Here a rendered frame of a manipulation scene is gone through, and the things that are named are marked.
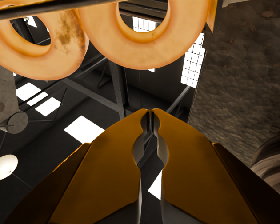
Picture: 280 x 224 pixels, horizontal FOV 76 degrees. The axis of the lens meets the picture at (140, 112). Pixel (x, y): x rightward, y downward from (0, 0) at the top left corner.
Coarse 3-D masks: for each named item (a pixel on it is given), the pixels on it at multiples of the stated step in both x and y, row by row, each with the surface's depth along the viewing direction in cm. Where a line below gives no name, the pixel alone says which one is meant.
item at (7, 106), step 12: (0, 72) 211; (12, 72) 224; (0, 84) 214; (12, 84) 228; (0, 96) 218; (12, 96) 232; (0, 108) 197; (12, 108) 236; (0, 120) 225; (12, 120) 246; (24, 120) 263; (12, 132) 253
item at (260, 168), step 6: (276, 144) 47; (264, 150) 51; (270, 150) 48; (276, 150) 45; (258, 156) 53; (264, 156) 46; (270, 156) 44; (276, 156) 43; (258, 162) 47; (264, 162) 46; (270, 162) 45; (276, 162) 44; (252, 168) 50; (258, 168) 49; (264, 168) 47; (270, 168) 46; (258, 174) 50; (264, 174) 49
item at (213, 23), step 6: (210, 0) 20; (216, 0) 18; (222, 0) 18; (210, 6) 20; (216, 6) 18; (210, 12) 21; (216, 12) 19; (210, 18) 21; (216, 18) 19; (210, 24) 21; (216, 24) 20; (216, 30) 20
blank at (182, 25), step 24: (168, 0) 20; (192, 0) 20; (96, 24) 22; (120, 24) 23; (168, 24) 22; (192, 24) 22; (96, 48) 24; (120, 48) 24; (144, 48) 24; (168, 48) 24
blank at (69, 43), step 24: (0, 0) 20; (24, 0) 20; (0, 24) 23; (48, 24) 22; (72, 24) 22; (0, 48) 25; (24, 48) 26; (48, 48) 25; (72, 48) 24; (24, 72) 28; (48, 72) 27; (72, 72) 28
